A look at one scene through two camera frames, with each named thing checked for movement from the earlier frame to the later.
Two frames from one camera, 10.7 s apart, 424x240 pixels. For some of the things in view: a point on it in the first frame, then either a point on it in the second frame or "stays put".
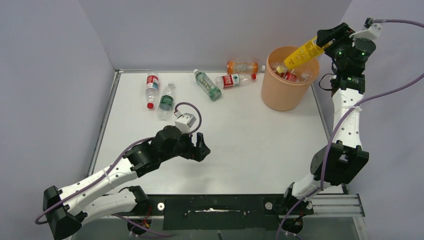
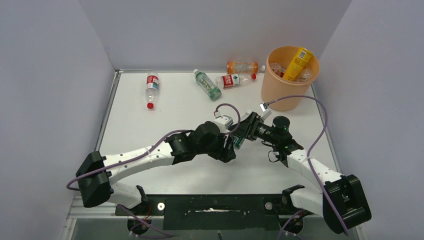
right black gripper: [339, 32] -> [248, 130]
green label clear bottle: [211, 88] stays put
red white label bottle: [151, 89] stays put
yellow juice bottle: [307, 51] -> [297, 64]
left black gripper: [195, 153] -> [223, 154]
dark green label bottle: [164, 111] -> [237, 140]
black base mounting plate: [216, 211] stays put
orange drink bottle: [242, 67] stays put
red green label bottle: [230, 80] stays put
